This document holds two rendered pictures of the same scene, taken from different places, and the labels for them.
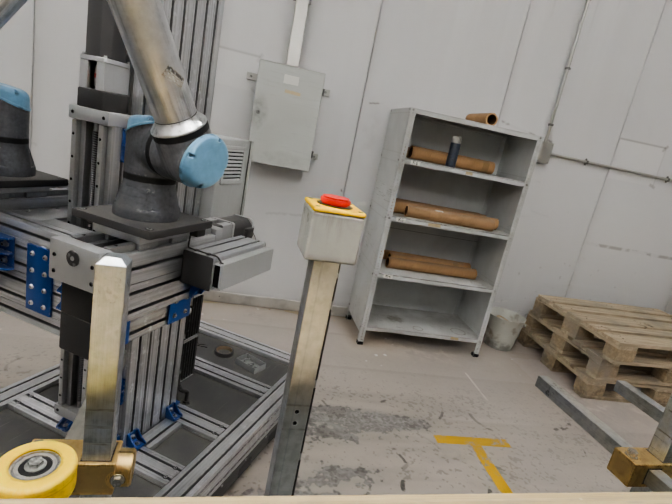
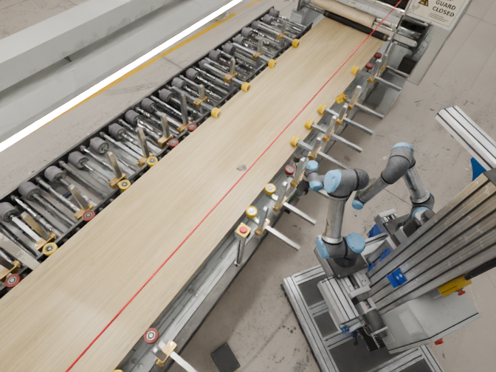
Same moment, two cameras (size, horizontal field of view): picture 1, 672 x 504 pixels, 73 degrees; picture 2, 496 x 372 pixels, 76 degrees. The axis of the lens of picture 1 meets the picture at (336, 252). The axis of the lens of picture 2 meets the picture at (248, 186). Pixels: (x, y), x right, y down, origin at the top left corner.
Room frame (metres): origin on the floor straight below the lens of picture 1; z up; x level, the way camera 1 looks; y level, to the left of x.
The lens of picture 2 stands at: (1.16, -0.59, 2.87)
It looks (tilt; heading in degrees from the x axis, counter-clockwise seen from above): 55 degrees down; 134
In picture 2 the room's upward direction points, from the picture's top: 8 degrees clockwise
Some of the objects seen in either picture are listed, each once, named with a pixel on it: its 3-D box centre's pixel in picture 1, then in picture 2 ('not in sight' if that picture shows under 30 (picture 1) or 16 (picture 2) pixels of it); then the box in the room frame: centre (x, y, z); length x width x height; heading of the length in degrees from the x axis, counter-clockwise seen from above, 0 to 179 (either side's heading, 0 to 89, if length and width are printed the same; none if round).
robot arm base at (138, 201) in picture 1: (148, 194); (346, 253); (1.06, 0.46, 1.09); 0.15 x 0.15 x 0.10
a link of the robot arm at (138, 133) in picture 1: (155, 145); (352, 245); (1.05, 0.46, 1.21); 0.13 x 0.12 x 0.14; 57
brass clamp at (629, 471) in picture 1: (648, 466); (166, 353); (0.78, -0.68, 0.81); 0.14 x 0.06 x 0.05; 105
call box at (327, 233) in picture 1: (329, 232); (243, 232); (0.59, 0.01, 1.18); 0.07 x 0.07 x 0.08; 15
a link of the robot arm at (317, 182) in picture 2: not in sight; (317, 181); (0.63, 0.60, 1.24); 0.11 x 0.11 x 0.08; 57
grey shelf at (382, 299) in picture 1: (435, 235); not in sight; (3.12, -0.65, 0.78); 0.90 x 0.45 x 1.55; 102
